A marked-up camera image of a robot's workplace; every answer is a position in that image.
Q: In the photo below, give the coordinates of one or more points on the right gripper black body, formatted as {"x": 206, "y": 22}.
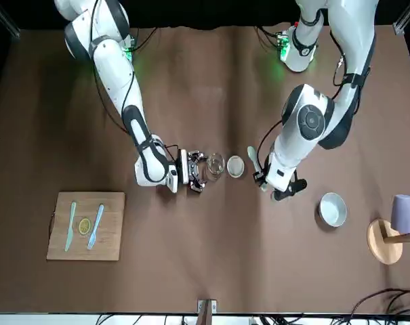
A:
{"x": 193, "y": 172}

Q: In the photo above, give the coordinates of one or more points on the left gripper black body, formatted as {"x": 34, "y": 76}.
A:
{"x": 289, "y": 191}

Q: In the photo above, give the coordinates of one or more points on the green plastic spoon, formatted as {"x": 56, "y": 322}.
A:
{"x": 251, "y": 153}

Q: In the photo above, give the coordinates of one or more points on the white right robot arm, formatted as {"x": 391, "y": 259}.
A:
{"x": 116, "y": 67}

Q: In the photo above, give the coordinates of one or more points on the round grey bottle lid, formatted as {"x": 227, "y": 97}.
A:
{"x": 236, "y": 166}

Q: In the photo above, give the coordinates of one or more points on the grey-blue round bowl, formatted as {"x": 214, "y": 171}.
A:
{"x": 332, "y": 209}

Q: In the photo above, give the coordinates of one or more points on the wooden cup stand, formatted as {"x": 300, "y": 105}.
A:
{"x": 381, "y": 243}

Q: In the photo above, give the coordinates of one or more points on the wooden cutting board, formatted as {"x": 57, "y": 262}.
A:
{"x": 103, "y": 237}

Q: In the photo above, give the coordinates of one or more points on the blue plastic fork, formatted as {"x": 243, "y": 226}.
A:
{"x": 95, "y": 226}

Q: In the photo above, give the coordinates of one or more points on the purple plastic cup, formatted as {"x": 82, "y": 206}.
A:
{"x": 402, "y": 215}

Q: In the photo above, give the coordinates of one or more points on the lemon slice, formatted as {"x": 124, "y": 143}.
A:
{"x": 84, "y": 226}

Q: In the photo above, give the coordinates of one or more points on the green plastic knife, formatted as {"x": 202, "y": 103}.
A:
{"x": 70, "y": 227}

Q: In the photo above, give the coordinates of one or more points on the metal table bracket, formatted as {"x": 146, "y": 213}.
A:
{"x": 206, "y": 311}

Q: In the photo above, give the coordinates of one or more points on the aluminium frame profile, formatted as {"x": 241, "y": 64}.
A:
{"x": 406, "y": 17}
{"x": 4, "y": 18}

